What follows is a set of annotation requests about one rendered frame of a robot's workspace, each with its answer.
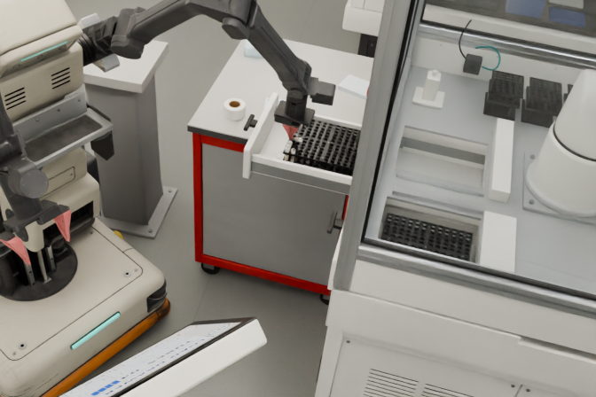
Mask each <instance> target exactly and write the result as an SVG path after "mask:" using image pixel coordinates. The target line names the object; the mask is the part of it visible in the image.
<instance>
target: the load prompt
mask: <svg viewBox="0 0 596 397"><path fill-rule="evenodd" d="M213 337H214V336H204V337H202V338H201V339H198V340H196V341H195V342H193V343H191V344H190V345H188V346H186V347H184V348H182V349H180V350H179V351H177V352H175V353H173V354H172V355H170V356H168V357H166V358H165V359H163V360H161V361H159V362H157V363H155V364H154V365H152V366H151V367H149V368H147V369H145V370H143V371H141V372H139V373H137V374H136V375H135V376H133V377H131V378H129V379H127V380H125V381H123V382H121V383H120V384H119V385H116V386H115V387H113V388H111V389H109V390H107V391H106V392H104V393H102V394H100V395H99V396H97V397H108V396H109V395H111V394H113V393H115V392H117V391H119V390H121V389H122V388H123V387H125V386H127V385H129V384H131V383H133V382H135V381H136V380H138V379H140V378H142V377H143V376H145V375H147V374H149V373H150V372H152V371H154V370H156V369H158V368H159V367H161V366H163V365H164V364H166V363H168V362H170V361H172V360H174V359H176V358H177V357H178V356H180V355H182V354H184V353H186V352H188V351H190V350H191V349H193V348H195V347H196V346H198V345H200V344H202V343H203V342H205V341H207V340H209V339H211V338H213Z"/></svg>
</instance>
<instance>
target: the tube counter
mask: <svg viewBox="0 0 596 397"><path fill-rule="evenodd" d="M140 370H143V369H139V368H136V369H135V370H133V371H131V372H129V373H128V374H126V375H124V376H122V377H120V378H118V379H116V380H115V381H113V382H112V383H110V384H108V385H105V386H104V387H102V388H100V389H98V390H97V391H96V392H94V393H91V394H89V395H88V396H86V397H95V396H96V395H98V394H100V393H103V392H104V391H105V390H107V389H109V388H110V387H112V386H114V385H117V384H118V383H120V382H121V381H123V380H125V379H126V378H129V377H131V376H133V375H134V374H136V373H138V372H139V371H140Z"/></svg>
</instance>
